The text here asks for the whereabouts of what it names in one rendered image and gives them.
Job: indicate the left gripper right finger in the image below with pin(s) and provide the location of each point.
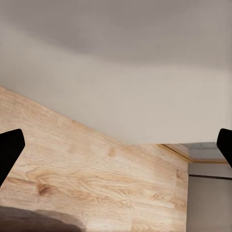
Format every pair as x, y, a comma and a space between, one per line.
224, 143

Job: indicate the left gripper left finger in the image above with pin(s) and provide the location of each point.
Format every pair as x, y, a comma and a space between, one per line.
12, 144

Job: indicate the fixed window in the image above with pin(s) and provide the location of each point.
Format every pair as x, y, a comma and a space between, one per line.
202, 152

